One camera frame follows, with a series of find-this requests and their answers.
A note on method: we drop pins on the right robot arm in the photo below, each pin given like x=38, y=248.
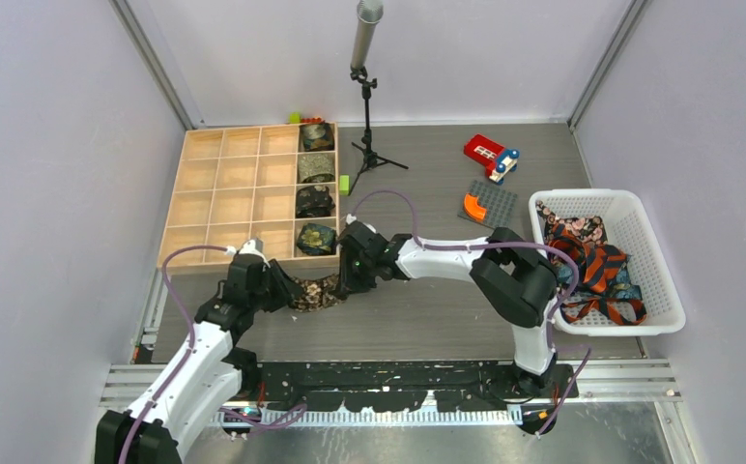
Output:
x=512, y=275

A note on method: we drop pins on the olive patterned rolled tie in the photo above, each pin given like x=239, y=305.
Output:
x=315, y=168

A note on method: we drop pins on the blue patterned tie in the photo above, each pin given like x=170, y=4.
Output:
x=619, y=287

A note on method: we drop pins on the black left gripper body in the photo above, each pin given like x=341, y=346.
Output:
x=265, y=297

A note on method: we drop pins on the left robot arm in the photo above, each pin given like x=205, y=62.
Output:
x=210, y=368

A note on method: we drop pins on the navy yellow floral rolled tie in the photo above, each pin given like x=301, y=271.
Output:
x=317, y=240

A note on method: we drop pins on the pink floral dark tie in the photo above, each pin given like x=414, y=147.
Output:
x=588, y=230

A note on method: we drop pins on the black microphone tripod stand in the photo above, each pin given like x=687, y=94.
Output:
x=370, y=158

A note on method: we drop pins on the orange navy striped tie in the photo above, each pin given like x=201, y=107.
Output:
x=596, y=266

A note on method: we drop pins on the dark gold rolled tie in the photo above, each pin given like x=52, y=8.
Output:
x=317, y=137

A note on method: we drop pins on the brown floral black tie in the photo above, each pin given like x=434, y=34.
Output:
x=317, y=294

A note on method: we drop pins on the small red orange blocks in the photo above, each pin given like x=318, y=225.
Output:
x=312, y=120

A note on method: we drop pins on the orange curved block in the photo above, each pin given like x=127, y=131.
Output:
x=473, y=209

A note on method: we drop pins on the black beige floral rolled tie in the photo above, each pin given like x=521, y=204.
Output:
x=314, y=201

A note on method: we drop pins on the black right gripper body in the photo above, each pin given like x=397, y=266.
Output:
x=358, y=273

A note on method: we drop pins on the grey building baseplate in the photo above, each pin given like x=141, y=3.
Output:
x=499, y=202

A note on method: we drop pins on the red toy truck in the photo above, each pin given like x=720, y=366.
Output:
x=496, y=159

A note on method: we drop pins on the white plastic basket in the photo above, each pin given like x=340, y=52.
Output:
x=629, y=229

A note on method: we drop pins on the grey microphone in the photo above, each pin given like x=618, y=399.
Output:
x=369, y=14

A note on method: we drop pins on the wooden compartment tray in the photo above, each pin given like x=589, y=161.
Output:
x=235, y=184

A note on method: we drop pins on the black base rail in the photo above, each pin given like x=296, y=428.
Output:
x=389, y=387

